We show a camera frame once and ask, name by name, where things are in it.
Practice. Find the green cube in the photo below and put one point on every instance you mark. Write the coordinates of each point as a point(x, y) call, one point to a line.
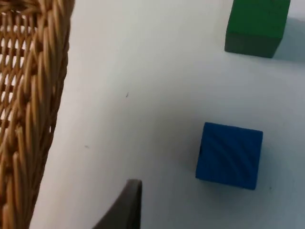
point(256, 26)

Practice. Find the pale brown wicker basket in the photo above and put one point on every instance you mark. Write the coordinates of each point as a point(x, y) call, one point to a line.
point(28, 107)

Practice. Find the blue cube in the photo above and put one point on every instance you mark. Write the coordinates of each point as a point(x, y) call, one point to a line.
point(228, 156)

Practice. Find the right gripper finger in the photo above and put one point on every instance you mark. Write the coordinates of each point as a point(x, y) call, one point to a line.
point(124, 210)

